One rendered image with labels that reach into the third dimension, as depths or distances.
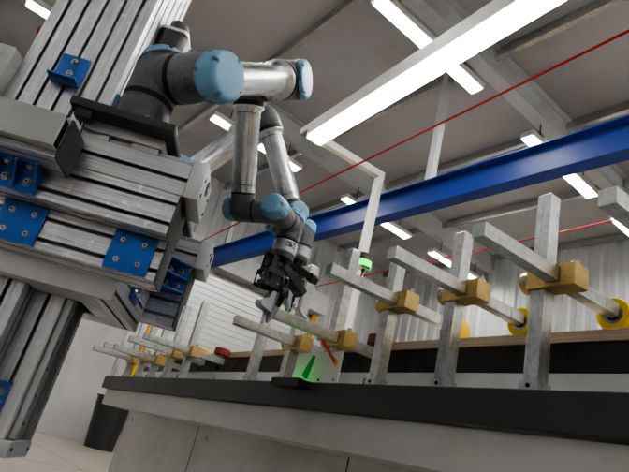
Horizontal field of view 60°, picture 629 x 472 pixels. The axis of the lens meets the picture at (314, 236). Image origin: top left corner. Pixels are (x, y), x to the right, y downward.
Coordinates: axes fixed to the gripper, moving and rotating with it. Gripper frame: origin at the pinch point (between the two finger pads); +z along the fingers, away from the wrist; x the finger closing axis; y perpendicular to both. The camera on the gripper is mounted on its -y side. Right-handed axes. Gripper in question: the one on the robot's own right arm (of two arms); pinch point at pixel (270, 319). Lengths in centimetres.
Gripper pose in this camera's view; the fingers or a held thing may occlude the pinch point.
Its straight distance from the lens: 163.1
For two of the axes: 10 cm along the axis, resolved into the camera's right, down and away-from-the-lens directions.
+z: -2.5, 8.9, -3.9
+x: 5.6, -2.0, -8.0
